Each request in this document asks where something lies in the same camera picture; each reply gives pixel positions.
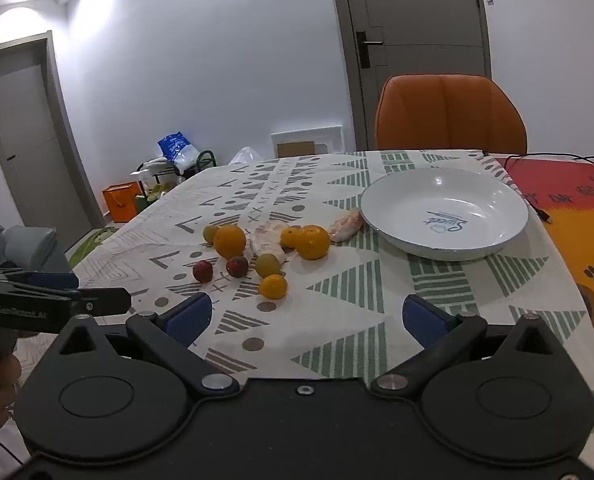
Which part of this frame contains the clear plastic bag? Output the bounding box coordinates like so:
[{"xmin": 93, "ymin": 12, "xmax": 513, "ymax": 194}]
[{"xmin": 228, "ymin": 146, "xmax": 262, "ymax": 166}]

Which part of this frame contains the red orange cartoon mat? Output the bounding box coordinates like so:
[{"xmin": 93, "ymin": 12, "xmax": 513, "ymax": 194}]
[{"xmin": 492, "ymin": 156, "xmax": 594, "ymax": 341}]

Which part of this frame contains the black metal rack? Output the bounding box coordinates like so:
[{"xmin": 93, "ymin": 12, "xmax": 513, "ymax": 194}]
[{"xmin": 137, "ymin": 150, "xmax": 218, "ymax": 196}]

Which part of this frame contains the orange chair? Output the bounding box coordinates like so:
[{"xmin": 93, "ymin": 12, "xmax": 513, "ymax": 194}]
[{"xmin": 374, "ymin": 74, "xmax": 529, "ymax": 156}]

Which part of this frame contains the grey door with black lock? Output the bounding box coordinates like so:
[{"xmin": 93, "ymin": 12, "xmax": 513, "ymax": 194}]
[{"xmin": 327, "ymin": 0, "xmax": 493, "ymax": 153}]

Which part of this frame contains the black door lock handle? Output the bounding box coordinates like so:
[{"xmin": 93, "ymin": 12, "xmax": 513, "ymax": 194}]
[{"xmin": 355, "ymin": 31, "xmax": 384, "ymax": 69}]

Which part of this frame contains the wrapped bread bun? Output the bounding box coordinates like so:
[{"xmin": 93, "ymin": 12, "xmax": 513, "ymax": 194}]
[{"xmin": 249, "ymin": 221, "xmax": 290, "ymax": 266}]

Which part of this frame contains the white framed board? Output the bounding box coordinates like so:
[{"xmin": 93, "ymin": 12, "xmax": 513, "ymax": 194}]
[{"xmin": 270, "ymin": 124, "xmax": 345, "ymax": 159}]

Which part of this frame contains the grey door with slim handle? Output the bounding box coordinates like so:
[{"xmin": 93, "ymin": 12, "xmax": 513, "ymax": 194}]
[{"xmin": 0, "ymin": 31, "xmax": 102, "ymax": 241}]

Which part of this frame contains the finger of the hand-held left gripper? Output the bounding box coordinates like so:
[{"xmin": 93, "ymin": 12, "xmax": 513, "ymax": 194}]
[
  {"xmin": 0, "ymin": 268, "xmax": 79, "ymax": 290},
  {"xmin": 72, "ymin": 287, "xmax": 132, "ymax": 317}
]

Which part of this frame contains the orange paper bag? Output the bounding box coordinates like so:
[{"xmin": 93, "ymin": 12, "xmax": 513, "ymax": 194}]
[{"xmin": 102, "ymin": 184, "xmax": 140, "ymax": 224}]

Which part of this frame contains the black cable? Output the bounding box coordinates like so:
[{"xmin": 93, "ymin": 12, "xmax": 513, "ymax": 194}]
[{"xmin": 482, "ymin": 152, "xmax": 594, "ymax": 223}]

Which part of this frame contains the grey sofa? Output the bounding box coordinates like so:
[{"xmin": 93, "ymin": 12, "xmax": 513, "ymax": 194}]
[{"xmin": 0, "ymin": 199, "xmax": 78, "ymax": 281}]

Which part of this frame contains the large orange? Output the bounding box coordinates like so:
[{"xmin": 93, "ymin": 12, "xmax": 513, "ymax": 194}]
[
  {"xmin": 213, "ymin": 225, "xmax": 248, "ymax": 260},
  {"xmin": 295, "ymin": 225, "xmax": 331, "ymax": 261}
]

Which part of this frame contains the white bowl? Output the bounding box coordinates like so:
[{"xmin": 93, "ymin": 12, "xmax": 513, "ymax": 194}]
[{"xmin": 359, "ymin": 167, "xmax": 530, "ymax": 262}]

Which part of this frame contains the blue plastic bag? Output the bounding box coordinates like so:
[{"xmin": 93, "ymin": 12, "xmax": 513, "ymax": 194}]
[{"xmin": 157, "ymin": 131, "xmax": 200, "ymax": 171}]

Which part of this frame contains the green pear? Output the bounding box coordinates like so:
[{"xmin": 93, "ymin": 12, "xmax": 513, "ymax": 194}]
[{"xmin": 255, "ymin": 253, "xmax": 282, "ymax": 279}]

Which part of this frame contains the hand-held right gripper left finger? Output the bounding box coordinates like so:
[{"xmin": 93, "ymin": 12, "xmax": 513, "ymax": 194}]
[{"xmin": 52, "ymin": 291, "xmax": 240, "ymax": 396}]

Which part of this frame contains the green rug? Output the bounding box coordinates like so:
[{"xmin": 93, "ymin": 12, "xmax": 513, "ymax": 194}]
[{"xmin": 67, "ymin": 227, "xmax": 120, "ymax": 266}]

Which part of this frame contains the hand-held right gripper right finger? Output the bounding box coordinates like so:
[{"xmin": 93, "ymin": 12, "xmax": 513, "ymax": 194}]
[{"xmin": 370, "ymin": 294, "xmax": 560, "ymax": 396}]

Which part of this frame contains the patterned tablecloth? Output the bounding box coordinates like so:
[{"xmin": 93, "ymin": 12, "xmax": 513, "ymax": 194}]
[{"xmin": 69, "ymin": 149, "xmax": 594, "ymax": 431}]

